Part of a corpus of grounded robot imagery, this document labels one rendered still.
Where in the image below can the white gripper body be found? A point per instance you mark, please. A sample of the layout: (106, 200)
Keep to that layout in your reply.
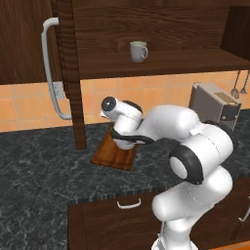
(125, 145)

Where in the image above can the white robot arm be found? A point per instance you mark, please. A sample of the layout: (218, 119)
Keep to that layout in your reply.
(198, 153)

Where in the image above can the brown wooden tray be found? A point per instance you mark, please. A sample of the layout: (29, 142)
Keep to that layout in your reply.
(112, 156)

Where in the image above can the grey mug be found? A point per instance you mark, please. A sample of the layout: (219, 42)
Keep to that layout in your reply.
(136, 52)

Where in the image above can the dark wood base cabinet door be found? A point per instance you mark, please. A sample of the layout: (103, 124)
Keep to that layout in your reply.
(224, 224)

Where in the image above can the dark wood drawer front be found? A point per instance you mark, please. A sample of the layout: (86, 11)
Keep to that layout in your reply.
(110, 228)

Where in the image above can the silver toaster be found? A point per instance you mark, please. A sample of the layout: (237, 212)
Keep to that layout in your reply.
(210, 102)

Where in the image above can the grey hanging slotted spoon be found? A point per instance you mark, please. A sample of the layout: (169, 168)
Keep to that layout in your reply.
(235, 91)

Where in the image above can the grey hanging ladle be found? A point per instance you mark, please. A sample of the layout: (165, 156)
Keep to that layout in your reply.
(244, 85)

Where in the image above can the white wall socket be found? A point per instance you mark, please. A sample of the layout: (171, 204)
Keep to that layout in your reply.
(58, 90)

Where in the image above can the dark wood neighbouring wall cabinet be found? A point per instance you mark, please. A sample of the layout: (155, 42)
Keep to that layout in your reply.
(22, 39)

